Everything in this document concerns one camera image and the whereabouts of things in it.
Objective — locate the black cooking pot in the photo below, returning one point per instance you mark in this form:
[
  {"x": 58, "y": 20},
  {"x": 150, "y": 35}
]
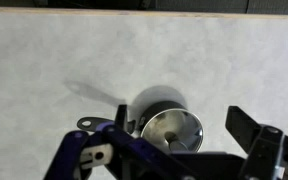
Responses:
[{"x": 93, "y": 124}]

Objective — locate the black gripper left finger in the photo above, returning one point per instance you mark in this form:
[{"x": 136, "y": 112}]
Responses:
[{"x": 125, "y": 157}]

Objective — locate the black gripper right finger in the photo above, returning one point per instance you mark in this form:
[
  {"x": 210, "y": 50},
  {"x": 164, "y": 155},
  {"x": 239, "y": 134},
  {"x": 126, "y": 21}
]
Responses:
[{"x": 266, "y": 146}]

